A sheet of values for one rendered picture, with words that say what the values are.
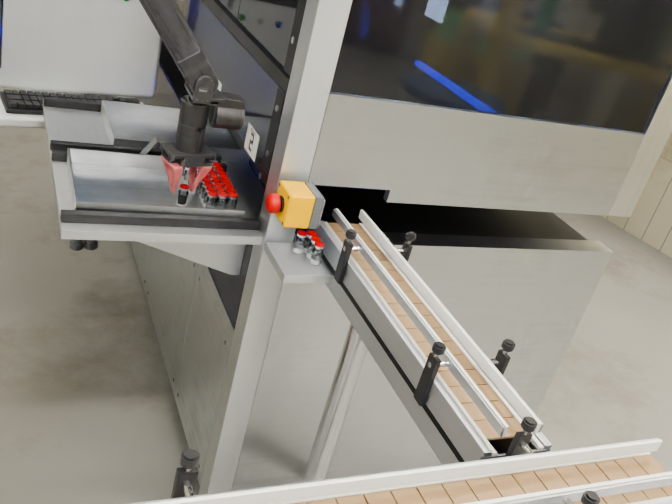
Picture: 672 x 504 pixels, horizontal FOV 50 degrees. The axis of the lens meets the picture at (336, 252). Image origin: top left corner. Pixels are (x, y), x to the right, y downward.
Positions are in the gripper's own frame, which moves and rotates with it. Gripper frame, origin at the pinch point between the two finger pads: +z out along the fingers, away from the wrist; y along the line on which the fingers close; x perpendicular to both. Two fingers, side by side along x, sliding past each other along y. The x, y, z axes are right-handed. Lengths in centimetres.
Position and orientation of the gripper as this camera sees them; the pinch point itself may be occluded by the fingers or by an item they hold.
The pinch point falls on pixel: (182, 188)
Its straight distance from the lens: 159.1
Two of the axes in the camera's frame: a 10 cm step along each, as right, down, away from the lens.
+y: 7.8, -1.0, 6.1
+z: -2.3, 8.6, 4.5
